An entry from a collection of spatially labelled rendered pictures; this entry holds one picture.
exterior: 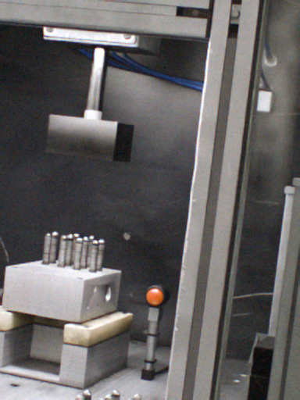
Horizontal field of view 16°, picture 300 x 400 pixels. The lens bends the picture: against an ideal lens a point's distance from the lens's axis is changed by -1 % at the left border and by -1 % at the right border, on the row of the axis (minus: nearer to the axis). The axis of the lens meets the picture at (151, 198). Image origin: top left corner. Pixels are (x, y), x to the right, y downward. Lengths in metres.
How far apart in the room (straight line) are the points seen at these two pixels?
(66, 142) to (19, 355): 0.25
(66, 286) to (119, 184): 0.33
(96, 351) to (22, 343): 0.10
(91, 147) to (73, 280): 0.16
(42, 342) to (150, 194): 0.31
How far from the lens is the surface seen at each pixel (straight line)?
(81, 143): 1.23
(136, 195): 1.47
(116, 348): 1.25
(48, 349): 1.26
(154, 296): 1.22
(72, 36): 1.23
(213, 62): 1.00
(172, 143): 1.45
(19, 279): 1.19
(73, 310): 1.17
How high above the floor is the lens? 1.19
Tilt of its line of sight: 3 degrees down
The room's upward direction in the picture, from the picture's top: 7 degrees clockwise
